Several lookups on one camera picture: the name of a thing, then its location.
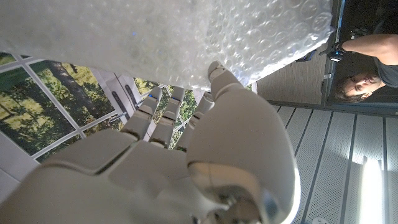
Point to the bare person forearm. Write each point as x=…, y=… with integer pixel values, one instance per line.
x=367, y=45

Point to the person in grey shirt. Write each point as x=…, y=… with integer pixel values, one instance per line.
x=357, y=85

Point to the clear bubble wrap sheet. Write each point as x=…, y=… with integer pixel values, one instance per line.
x=140, y=37

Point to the bright ceiling light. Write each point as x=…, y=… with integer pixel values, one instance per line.
x=371, y=193

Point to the printed garden window backdrop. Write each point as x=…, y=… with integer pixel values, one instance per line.
x=46, y=102

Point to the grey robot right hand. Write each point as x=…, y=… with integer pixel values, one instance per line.
x=242, y=140

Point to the black wrist device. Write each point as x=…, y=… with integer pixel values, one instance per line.
x=335, y=53

